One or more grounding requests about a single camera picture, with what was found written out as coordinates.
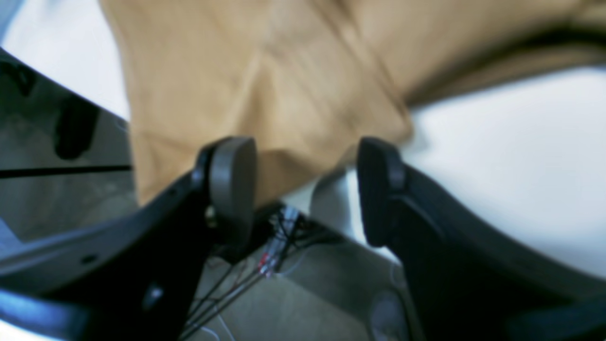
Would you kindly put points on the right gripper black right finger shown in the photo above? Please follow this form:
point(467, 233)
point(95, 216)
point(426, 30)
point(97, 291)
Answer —
point(467, 280)

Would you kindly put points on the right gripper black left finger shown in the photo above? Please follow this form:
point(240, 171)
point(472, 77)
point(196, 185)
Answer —
point(134, 278)

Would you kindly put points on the brown t-shirt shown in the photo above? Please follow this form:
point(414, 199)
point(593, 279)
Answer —
point(308, 78)

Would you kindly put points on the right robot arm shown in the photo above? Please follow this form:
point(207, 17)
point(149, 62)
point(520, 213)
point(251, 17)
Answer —
point(279, 241)

